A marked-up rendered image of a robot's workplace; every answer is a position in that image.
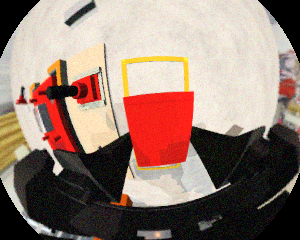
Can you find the yellow rectangular outline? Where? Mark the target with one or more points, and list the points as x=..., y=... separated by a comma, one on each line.
x=155, y=58

